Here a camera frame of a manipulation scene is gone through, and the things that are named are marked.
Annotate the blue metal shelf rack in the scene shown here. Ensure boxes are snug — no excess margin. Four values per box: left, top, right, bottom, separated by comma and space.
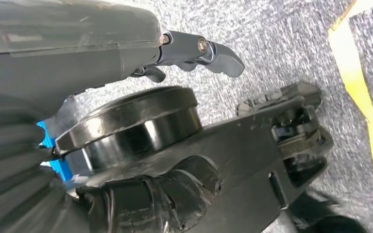
36, 120, 73, 183

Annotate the yellow floor tape square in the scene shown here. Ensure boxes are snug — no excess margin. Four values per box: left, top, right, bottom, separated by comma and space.
327, 0, 373, 210

